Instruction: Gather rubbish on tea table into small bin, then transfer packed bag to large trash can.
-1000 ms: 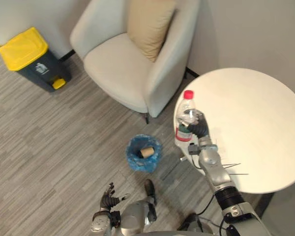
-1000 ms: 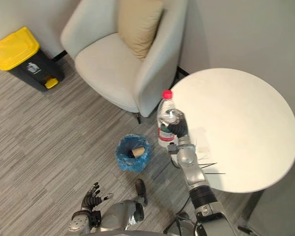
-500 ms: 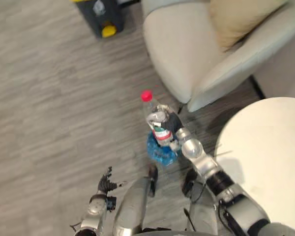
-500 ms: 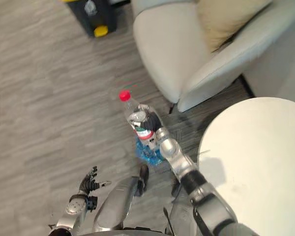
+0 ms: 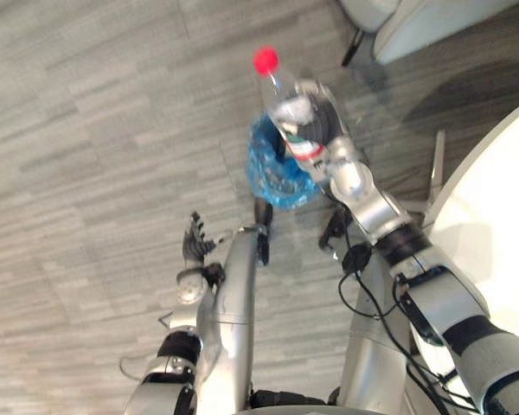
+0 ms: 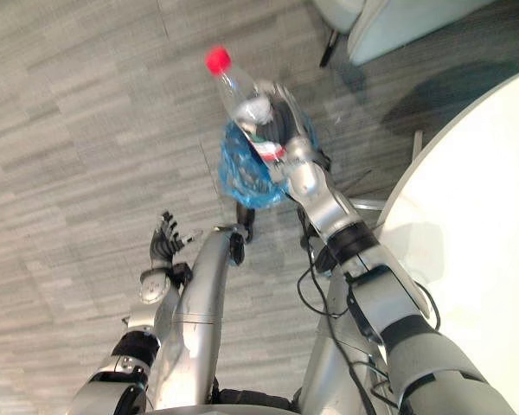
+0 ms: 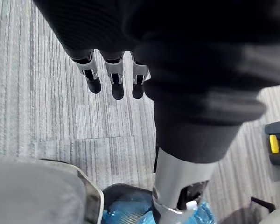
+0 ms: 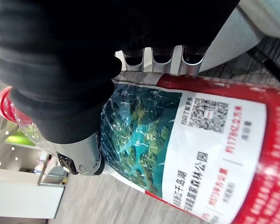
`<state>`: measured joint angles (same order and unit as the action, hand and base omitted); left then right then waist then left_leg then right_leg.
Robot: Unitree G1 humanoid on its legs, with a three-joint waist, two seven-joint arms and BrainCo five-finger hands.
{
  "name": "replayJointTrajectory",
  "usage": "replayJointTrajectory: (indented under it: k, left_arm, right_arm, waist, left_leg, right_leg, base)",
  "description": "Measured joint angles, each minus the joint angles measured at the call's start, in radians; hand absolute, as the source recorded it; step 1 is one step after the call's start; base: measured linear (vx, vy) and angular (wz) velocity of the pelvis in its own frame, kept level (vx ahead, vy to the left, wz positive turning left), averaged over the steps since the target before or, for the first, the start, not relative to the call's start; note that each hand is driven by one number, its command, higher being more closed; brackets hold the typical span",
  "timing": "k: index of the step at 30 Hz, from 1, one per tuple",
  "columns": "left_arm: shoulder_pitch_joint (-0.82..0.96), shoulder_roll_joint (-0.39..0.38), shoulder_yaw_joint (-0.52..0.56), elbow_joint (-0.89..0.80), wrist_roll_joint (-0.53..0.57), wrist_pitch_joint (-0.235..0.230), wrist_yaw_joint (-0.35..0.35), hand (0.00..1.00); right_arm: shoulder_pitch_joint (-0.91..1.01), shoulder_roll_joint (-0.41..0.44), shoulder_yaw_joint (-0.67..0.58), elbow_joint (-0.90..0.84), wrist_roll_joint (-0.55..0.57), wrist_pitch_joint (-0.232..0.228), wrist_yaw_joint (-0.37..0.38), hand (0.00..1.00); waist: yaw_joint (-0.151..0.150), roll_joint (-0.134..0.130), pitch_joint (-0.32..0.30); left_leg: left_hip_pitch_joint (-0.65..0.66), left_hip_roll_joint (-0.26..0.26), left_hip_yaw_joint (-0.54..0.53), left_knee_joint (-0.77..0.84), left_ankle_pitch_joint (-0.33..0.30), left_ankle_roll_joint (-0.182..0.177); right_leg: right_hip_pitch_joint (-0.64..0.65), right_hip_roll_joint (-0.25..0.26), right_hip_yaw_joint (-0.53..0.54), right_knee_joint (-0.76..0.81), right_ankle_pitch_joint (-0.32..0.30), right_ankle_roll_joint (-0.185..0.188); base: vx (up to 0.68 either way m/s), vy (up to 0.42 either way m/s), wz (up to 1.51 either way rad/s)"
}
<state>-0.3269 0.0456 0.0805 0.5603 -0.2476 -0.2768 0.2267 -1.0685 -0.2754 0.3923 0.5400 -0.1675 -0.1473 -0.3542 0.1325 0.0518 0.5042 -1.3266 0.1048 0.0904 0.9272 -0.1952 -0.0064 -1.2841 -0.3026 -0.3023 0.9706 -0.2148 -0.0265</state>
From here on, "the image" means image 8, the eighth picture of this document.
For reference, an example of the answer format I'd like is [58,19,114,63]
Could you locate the black metal sofa leg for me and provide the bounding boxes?
[247,49,280,86]

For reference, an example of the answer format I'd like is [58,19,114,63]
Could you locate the white counter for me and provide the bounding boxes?
[0,167,66,220]

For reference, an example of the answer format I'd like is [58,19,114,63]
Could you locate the red-capped plastic water bottle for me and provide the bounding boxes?
[0,71,280,224]

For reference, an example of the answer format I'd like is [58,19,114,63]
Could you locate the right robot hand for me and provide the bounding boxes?
[0,0,240,176]

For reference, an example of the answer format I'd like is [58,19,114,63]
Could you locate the light grey sofa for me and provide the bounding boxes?
[115,0,280,76]

